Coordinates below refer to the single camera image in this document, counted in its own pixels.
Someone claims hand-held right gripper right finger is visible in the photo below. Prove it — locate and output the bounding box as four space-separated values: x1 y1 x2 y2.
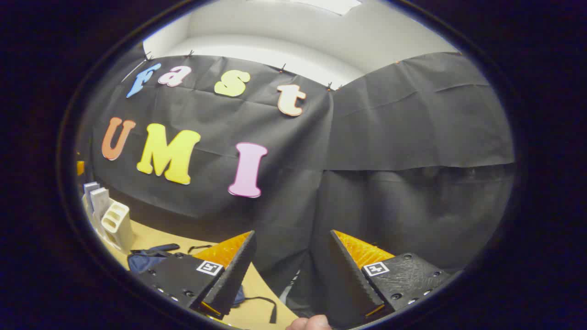
329 229 454 322

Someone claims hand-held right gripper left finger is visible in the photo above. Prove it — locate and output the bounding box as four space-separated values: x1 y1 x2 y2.
137 231 257 320

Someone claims lavender grey book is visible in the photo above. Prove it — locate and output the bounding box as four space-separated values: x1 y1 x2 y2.
84 182 100 209

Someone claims white book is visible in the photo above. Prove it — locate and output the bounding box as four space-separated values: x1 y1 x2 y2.
90 187 111 225

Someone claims white plastic bookshelf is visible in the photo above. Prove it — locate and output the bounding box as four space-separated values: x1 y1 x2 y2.
83 183 136 253

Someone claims blue schoolbag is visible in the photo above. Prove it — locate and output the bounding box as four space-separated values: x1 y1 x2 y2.
127 244 278 324

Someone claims black backdrop cloth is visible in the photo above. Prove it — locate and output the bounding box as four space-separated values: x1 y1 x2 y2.
76 51 515 321

